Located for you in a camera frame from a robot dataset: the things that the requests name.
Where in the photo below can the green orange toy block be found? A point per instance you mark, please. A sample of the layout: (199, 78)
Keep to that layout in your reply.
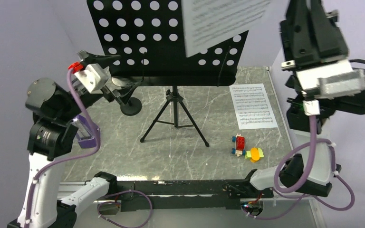
(254, 154)

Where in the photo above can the sheet music page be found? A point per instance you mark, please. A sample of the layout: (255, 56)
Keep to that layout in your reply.
(252, 107)
(207, 23)

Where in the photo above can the aluminium frame rail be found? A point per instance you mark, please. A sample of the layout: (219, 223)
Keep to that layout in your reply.
(59, 188)

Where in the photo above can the black desktop microphone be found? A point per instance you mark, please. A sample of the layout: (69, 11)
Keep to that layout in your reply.
(133, 107)

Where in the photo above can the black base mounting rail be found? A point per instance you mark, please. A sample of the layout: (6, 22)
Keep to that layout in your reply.
(187, 194)

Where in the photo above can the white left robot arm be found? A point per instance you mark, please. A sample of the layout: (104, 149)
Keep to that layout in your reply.
(51, 139)

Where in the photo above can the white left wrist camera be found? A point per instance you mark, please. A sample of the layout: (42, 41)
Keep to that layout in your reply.
(93, 77)

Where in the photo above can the black tripod music stand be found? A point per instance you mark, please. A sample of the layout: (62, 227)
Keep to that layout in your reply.
(149, 37)

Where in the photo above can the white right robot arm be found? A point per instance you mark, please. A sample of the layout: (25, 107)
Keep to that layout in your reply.
(309, 168)

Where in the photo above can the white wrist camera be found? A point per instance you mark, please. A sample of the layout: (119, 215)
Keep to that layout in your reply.
(331, 81)
(93, 77)

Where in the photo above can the purple metronome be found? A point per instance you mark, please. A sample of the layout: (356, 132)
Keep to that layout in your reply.
(85, 136)

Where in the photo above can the red toy block car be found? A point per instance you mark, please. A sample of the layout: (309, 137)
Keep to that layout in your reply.
(240, 143)

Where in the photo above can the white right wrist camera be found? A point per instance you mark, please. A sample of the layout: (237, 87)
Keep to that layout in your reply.
(331, 81)

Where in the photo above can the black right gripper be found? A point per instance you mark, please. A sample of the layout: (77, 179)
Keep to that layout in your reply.
(310, 41)

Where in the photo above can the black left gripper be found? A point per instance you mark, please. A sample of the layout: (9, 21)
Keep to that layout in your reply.
(102, 60)

